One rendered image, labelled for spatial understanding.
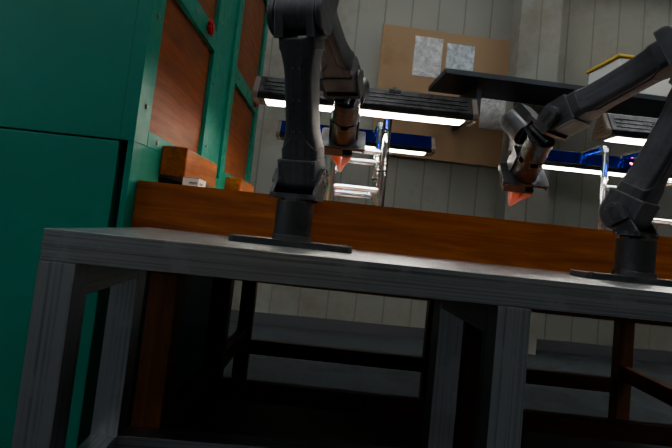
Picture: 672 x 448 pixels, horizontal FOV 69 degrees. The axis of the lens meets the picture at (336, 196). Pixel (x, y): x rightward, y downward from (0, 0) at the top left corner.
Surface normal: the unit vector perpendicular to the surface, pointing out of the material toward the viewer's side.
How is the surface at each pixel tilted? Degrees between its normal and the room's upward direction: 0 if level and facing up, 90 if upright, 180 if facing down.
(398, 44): 90
